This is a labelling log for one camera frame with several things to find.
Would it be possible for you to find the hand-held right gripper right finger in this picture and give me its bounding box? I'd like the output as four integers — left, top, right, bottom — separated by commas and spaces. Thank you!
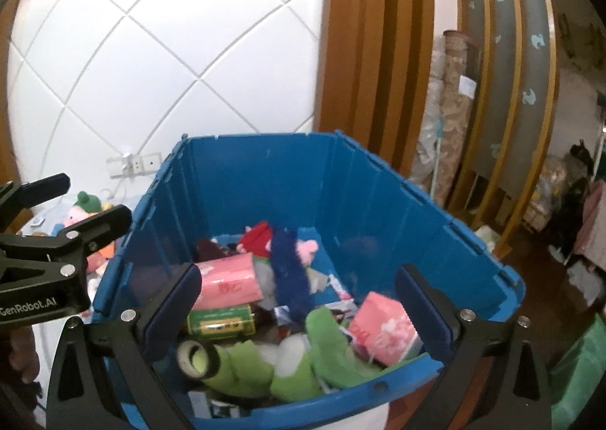
395, 263, 556, 430

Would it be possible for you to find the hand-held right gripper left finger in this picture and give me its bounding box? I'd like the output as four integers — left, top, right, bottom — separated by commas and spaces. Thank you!
45, 262, 204, 430

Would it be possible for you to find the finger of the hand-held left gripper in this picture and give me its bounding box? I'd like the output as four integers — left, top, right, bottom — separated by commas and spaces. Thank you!
0, 204, 133, 278
0, 173, 73, 235

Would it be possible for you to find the dark blue fuzzy plush strip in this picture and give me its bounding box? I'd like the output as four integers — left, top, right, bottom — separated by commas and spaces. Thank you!
270, 227, 312, 319

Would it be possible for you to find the blue plastic storage bin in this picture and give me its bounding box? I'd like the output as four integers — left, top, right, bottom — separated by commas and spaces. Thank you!
92, 129, 526, 430

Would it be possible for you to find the person's left hand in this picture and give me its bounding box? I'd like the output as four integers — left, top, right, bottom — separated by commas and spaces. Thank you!
7, 328, 42, 386

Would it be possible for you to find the small green frog plush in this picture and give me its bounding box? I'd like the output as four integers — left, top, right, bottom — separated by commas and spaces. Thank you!
76, 191, 104, 214

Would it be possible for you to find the pile of plush toys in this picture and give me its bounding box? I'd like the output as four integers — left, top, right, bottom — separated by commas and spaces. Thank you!
19, 196, 139, 318

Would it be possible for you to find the pig plush in orange dress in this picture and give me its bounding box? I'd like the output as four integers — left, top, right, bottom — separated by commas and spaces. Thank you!
64, 205, 117, 276

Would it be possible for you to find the pink tissue pack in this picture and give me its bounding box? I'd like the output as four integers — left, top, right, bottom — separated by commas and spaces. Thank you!
348, 292, 423, 367
193, 252, 262, 312

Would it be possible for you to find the green can with yellow label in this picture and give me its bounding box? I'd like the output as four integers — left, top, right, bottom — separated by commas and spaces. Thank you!
187, 304, 257, 337

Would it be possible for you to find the clear tape roll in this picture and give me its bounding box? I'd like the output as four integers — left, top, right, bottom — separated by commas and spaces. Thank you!
177, 340, 219, 382

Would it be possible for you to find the dark maroon pouch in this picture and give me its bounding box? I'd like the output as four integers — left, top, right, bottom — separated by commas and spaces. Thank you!
196, 238, 229, 263

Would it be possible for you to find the light green frog plush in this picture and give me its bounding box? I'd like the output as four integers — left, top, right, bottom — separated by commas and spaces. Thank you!
208, 307, 380, 403

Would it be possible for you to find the pig plush in red dress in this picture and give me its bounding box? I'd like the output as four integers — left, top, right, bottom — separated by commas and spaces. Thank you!
237, 221, 320, 266

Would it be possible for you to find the light blue pole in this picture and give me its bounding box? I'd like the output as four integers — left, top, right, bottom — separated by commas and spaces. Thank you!
427, 117, 444, 197

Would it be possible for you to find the white lace cloth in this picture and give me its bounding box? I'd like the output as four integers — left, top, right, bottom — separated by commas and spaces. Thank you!
565, 260, 603, 308

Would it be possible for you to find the green plastic bag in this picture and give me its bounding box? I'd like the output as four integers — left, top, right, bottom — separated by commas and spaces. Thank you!
549, 312, 606, 430

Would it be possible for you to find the clear plastic bags pile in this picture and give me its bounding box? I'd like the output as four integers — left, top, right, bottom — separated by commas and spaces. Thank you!
525, 156, 575, 233

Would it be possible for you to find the pink cloth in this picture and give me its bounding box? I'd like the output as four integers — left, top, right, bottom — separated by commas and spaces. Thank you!
581, 183, 606, 261

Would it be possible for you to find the black garment on stand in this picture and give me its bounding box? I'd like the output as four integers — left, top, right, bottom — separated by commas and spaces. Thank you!
563, 141, 594, 247

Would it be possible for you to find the patterned rolled carpet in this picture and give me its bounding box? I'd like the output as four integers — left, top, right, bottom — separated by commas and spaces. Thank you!
412, 30, 482, 209

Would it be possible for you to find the frosted glass door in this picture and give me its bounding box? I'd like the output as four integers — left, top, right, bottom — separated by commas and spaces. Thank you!
447, 0, 560, 261

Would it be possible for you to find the wooden slatted partition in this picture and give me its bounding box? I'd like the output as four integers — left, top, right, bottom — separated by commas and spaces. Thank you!
315, 0, 437, 176

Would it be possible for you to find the white cable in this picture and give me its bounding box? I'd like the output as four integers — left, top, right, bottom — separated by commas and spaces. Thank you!
101, 174, 125, 200

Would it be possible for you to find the white wall socket panel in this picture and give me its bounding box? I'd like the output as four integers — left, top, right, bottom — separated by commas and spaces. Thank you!
106, 152, 163, 178

